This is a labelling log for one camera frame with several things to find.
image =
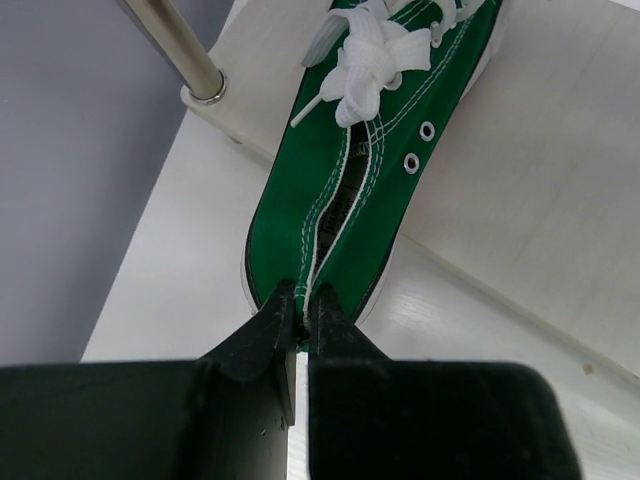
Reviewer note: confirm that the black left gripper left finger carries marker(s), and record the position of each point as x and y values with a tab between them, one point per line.
225	415

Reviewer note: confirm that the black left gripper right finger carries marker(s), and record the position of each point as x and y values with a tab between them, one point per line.
372	417

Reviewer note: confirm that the green canvas sneaker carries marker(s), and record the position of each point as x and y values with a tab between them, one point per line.
382	80

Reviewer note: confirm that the white two-tier shoe shelf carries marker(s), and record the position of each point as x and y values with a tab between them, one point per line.
521	241

